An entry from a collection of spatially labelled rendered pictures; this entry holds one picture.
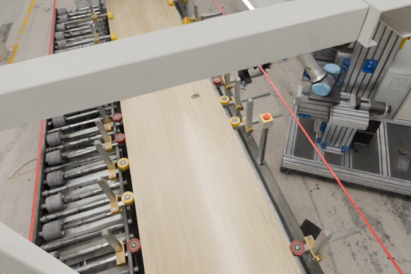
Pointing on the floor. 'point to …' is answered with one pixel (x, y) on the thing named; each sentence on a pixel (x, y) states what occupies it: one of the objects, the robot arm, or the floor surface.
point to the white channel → (196, 60)
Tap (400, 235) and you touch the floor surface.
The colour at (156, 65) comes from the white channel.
